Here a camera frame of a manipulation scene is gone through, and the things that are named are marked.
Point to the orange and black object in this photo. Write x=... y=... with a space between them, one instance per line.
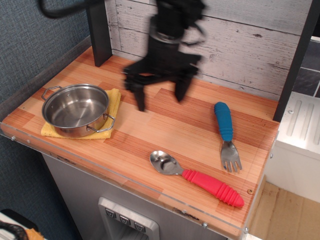
x=14 y=226

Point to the grey toy dispenser panel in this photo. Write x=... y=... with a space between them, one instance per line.
x=122 y=223

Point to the stainless steel pot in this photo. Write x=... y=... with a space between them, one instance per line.
x=77 y=110

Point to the yellow folded cloth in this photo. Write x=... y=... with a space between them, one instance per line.
x=114 y=97

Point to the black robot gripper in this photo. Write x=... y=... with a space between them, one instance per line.
x=162 y=61

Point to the dark left shelf post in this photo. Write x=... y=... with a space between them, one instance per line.
x=99 y=32

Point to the blue handled fork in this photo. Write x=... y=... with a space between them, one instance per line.
x=229 y=155

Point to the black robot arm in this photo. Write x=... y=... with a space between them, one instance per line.
x=172 y=19

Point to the red handled spoon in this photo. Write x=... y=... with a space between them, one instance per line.
x=168 y=165

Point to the dark shelf post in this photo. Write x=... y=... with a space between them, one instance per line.
x=99 y=32
x=308 y=29

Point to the white toy sink unit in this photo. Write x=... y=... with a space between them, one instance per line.
x=294 y=163

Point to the dark right shelf post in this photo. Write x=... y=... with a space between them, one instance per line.
x=308 y=29

